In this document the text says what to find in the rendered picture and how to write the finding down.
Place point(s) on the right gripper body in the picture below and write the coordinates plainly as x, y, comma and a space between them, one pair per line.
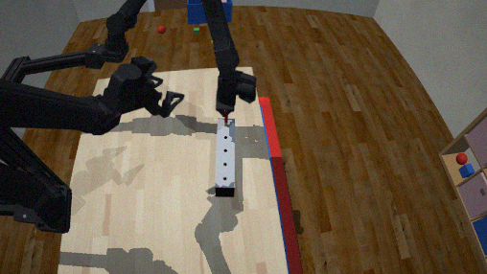
153, 107

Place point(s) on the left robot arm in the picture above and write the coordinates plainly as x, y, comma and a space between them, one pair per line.
126, 17

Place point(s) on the white block with holes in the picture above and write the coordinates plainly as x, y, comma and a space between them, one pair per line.
225, 159

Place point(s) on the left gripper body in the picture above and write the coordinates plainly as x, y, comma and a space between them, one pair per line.
220, 102

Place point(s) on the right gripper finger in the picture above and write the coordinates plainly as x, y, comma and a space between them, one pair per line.
170, 97
160, 81

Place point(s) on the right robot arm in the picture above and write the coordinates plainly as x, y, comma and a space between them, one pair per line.
22, 105

